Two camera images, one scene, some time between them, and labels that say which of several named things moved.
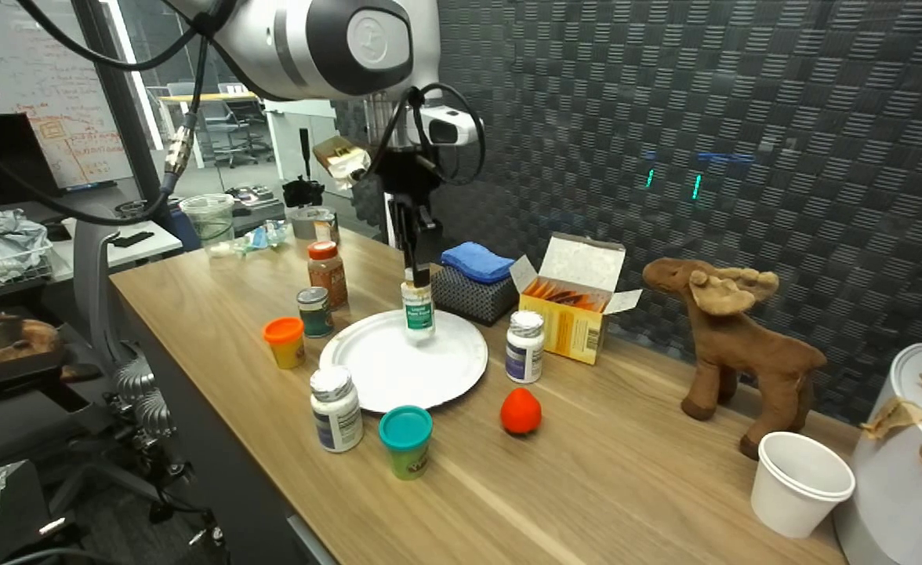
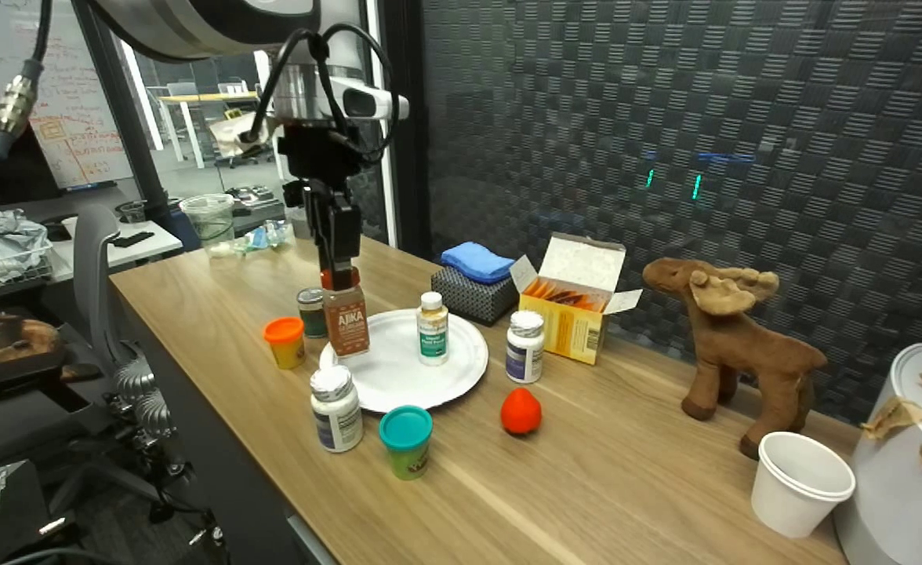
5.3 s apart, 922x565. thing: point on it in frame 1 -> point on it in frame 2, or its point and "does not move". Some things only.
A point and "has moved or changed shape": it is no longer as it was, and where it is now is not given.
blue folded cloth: [478, 263] does not move
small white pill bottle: [418, 317] -> [433, 328]
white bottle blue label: [526, 347] does not move
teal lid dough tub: [407, 432] does not move
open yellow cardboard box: [575, 294] does not move
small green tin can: [311, 305] does not move
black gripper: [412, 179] -> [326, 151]
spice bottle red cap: [326, 274] has moved or changed shape
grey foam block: [470, 301] does not move
